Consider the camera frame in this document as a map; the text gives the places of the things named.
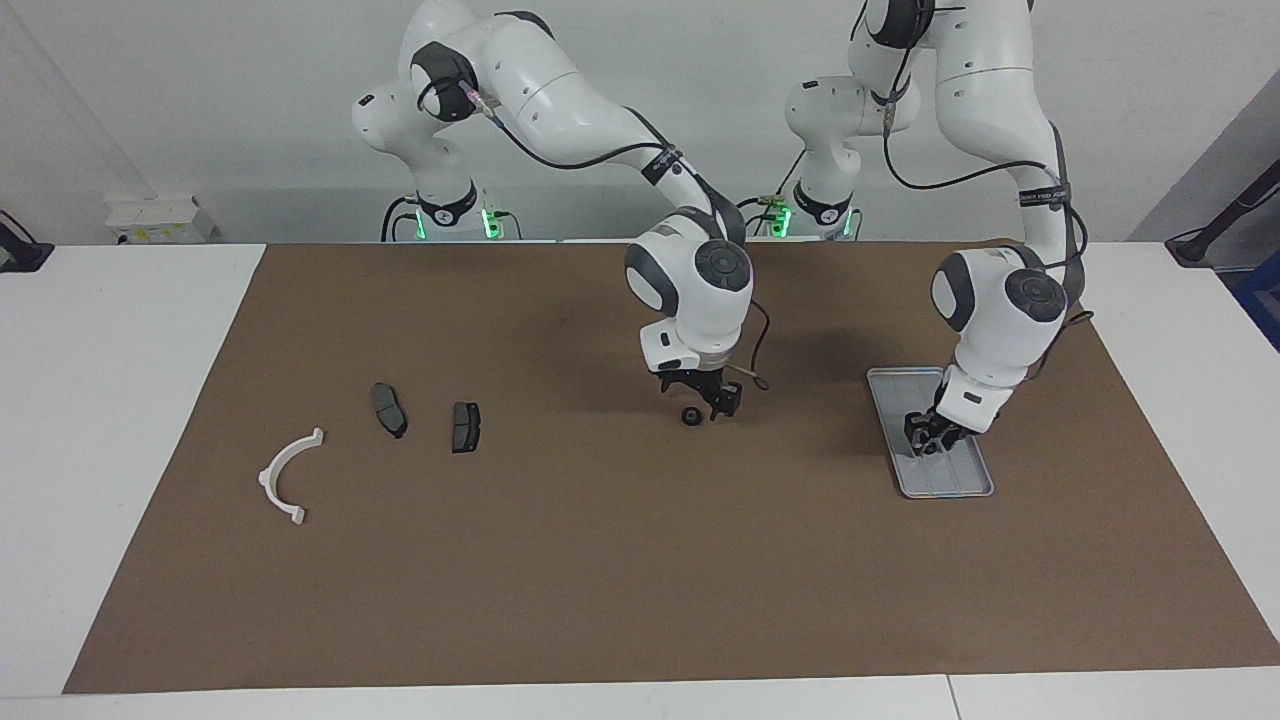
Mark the white semicircular bracket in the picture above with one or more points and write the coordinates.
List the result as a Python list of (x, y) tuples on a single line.
[(266, 479)]

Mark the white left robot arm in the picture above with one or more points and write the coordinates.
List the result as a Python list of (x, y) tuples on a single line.
[(1000, 300)]

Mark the long dark brake pad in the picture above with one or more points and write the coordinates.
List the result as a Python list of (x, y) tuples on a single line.
[(389, 410)]

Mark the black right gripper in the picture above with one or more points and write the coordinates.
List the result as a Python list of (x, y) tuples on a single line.
[(700, 378)]

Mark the short dark brake pad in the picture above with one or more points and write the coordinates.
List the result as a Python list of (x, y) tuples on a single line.
[(465, 427)]

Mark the black angled stand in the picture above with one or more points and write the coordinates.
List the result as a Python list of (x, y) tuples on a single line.
[(1195, 245)]

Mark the black clamp mount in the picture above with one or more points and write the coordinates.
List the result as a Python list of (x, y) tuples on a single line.
[(20, 255)]

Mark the blue crate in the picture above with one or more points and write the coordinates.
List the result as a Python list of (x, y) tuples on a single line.
[(1262, 300)]

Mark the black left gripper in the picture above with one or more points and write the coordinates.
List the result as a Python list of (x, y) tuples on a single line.
[(948, 428)]

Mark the white wall socket box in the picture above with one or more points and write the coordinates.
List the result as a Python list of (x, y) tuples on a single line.
[(160, 220)]

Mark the brown table mat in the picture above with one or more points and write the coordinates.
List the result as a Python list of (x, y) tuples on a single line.
[(640, 580)]

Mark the silver metal tray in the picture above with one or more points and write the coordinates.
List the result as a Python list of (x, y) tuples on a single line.
[(965, 480)]

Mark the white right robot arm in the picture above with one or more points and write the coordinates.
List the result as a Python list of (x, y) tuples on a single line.
[(560, 100)]

